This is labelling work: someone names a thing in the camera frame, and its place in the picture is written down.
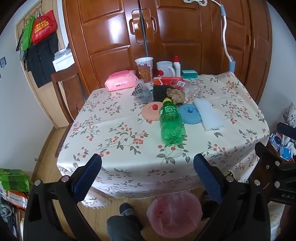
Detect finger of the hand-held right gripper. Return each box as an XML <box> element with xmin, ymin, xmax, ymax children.
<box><xmin>277</xmin><ymin>123</ymin><xmax>296</xmax><ymax>141</ymax></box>
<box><xmin>255</xmin><ymin>142</ymin><xmax>296</xmax><ymax>193</ymax></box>

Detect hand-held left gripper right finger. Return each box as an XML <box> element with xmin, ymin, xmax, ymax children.
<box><xmin>193</xmin><ymin>153</ymin><xmax>270</xmax><ymax>241</ymax></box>

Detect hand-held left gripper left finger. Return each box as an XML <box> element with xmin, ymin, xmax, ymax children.
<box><xmin>23</xmin><ymin>153</ymin><xmax>102</xmax><ymax>241</ymax></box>

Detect pink lined trash bin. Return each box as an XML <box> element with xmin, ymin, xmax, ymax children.
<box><xmin>146</xmin><ymin>192</ymin><xmax>204</xmax><ymax>239</ymax></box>

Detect green plastic bottle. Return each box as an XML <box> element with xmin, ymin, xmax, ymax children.
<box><xmin>159</xmin><ymin>98</ymin><xmax>186</xmax><ymax>146</ymax></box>

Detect pink silicone lid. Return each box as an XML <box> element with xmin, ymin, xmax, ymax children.
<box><xmin>142</xmin><ymin>102</ymin><xmax>165</xmax><ymax>121</ymax></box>

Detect brown paper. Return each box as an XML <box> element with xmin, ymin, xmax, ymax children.
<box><xmin>166</xmin><ymin>86</ymin><xmax>185</xmax><ymax>105</ymax></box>

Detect clear bottle with red label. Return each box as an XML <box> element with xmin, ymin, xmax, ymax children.
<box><xmin>176</xmin><ymin>80</ymin><xmax>204</xmax><ymax>98</ymax></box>

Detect grey plastic bag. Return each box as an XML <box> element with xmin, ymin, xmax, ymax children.
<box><xmin>132</xmin><ymin>79</ymin><xmax>154</xmax><ymax>104</ymax></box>

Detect black foam net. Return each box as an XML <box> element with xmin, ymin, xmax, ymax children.
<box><xmin>153</xmin><ymin>85</ymin><xmax>169</xmax><ymax>103</ymax></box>

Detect red cardboard box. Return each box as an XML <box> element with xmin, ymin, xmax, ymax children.
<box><xmin>153</xmin><ymin>76</ymin><xmax>183</xmax><ymax>87</ymax></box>

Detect green and white box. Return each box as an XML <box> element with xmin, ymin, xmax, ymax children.
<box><xmin>181</xmin><ymin>70</ymin><xmax>198</xmax><ymax>79</ymax></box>

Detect blue and white packet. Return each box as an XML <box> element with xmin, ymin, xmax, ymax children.
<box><xmin>269</xmin><ymin>132</ymin><xmax>284</xmax><ymax>149</ymax></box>

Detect floral cushion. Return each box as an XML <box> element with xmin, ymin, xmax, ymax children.
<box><xmin>283</xmin><ymin>102</ymin><xmax>296</xmax><ymax>128</ymax></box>

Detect person's left shoe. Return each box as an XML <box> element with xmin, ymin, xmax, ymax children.
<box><xmin>119</xmin><ymin>203</ymin><xmax>139</xmax><ymax>217</ymax></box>

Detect floral tablecloth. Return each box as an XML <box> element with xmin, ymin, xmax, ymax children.
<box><xmin>56</xmin><ymin>72</ymin><xmax>270</xmax><ymax>208</ymax></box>

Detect person's left leg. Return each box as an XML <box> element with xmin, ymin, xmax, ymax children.
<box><xmin>107</xmin><ymin>214</ymin><xmax>144</xmax><ymax>241</ymax></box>

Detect blue silicone lid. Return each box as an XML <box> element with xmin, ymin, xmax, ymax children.
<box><xmin>179</xmin><ymin>103</ymin><xmax>204</xmax><ymax>125</ymax></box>

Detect folded white cloth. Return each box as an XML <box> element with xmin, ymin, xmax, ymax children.
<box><xmin>193</xmin><ymin>98</ymin><xmax>225</xmax><ymax>131</ymax></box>

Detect green plastic pack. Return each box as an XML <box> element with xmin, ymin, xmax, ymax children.
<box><xmin>0</xmin><ymin>169</ymin><xmax>30</xmax><ymax>193</ymax></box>

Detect orange and white pack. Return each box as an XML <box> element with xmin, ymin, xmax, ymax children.
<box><xmin>5</xmin><ymin>190</ymin><xmax>29</xmax><ymax>209</ymax></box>

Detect light wooden door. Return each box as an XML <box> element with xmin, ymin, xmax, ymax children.
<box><xmin>15</xmin><ymin>0</ymin><xmax>77</xmax><ymax>129</ymax></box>

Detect wooden chair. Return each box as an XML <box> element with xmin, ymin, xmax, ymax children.
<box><xmin>50</xmin><ymin>67</ymin><xmax>90</xmax><ymax>158</ymax></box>

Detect pink wet wipes pack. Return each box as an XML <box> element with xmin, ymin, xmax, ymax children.
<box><xmin>105</xmin><ymin>70</ymin><xmax>138</xmax><ymax>91</ymax></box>

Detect white gooseneck holder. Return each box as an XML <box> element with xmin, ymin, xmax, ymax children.
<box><xmin>184</xmin><ymin>0</ymin><xmax>237</xmax><ymax>73</ymax></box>

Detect white bottle with red cap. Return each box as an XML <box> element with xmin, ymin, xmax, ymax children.
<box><xmin>173</xmin><ymin>56</ymin><xmax>181</xmax><ymax>77</ymax></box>

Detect printed paper cup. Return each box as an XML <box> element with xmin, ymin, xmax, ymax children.
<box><xmin>135</xmin><ymin>57</ymin><xmax>154</xmax><ymax>83</ymax></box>

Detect white mug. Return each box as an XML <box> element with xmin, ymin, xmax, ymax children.
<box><xmin>156</xmin><ymin>61</ymin><xmax>176</xmax><ymax>77</ymax></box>

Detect hanging black clothes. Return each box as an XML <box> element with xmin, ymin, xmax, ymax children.
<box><xmin>23</xmin><ymin>31</ymin><xmax>59</xmax><ymax>88</ymax></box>

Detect brown wooden wardrobe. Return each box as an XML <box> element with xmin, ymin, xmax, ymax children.
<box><xmin>62</xmin><ymin>0</ymin><xmax>273</xmax><ymax>105</ymax></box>

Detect green shopping bag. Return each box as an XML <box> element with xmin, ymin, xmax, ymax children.
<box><xmin>22</xmin><ymin>15</ymin><xmax>36</xmax><ymax>50</ymax></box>

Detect red shopping bag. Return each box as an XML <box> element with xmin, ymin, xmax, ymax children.
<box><xmin>31</xmin><ymin>10</ymin><xmax>57</xmax><ymax>45</ymax></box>

